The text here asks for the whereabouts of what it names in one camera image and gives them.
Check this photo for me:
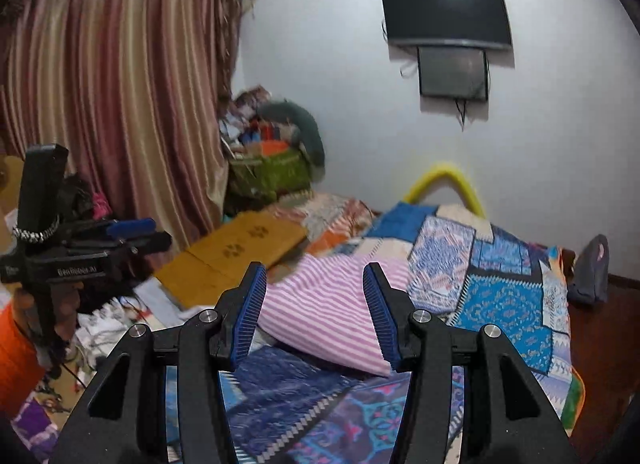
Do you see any purple printed cloth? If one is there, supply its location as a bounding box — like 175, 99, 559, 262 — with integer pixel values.
12, 394, 56, 455

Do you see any orange green blanket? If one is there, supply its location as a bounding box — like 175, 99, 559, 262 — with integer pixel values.
547, 244, 586, 435

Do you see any striped red beige curtain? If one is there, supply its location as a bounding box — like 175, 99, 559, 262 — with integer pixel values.
0, 0, 251, 255

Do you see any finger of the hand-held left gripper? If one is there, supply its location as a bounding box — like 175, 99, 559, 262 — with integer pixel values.
67, 231, 173, 265
62, 217, 156, 244

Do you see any person's left hand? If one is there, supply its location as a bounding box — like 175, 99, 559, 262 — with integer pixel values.
12, 281, 86, 345

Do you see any braided black white cord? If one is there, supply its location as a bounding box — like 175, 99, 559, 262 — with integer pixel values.
12, 223, 61, 245

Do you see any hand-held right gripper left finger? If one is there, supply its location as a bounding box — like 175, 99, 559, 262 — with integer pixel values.
47, 261, 268, 464

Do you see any large black television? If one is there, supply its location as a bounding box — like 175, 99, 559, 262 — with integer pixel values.
379, 0, 514, 51

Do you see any wooden lap desk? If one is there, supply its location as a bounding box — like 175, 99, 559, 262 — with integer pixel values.
154, 211, 308, 307

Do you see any small black monitor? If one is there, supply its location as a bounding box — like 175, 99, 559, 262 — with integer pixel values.
416, 45, 489, 102

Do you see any yellow foam tube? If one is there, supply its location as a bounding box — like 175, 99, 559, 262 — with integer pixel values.
404, 161, 487, 219

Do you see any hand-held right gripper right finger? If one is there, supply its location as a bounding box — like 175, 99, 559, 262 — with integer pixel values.
362, 261, 571, 464

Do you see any grey plush pillow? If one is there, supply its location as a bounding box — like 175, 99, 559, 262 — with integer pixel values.
260, 101, 326, 170

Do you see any blue patchwork blanket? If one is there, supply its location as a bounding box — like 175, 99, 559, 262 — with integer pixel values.
165, 201, 573, 464

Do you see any black mesh chair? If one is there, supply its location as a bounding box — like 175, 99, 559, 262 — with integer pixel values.
60, 171, 111, 222

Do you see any grey plastic bag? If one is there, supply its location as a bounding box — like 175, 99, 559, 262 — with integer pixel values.
567, 234, 611, 306

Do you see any white patterned cloth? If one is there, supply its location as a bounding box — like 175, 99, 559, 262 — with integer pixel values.
75, 294, 191, 345

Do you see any pink white striped towel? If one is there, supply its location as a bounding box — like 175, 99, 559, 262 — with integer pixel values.
257, 254, 418, 377

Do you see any orange striped quilt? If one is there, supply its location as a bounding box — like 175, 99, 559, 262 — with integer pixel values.
270, 194, 373, 255

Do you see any green storage bag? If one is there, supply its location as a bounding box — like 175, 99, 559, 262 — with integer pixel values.
227, 146, 313, 197

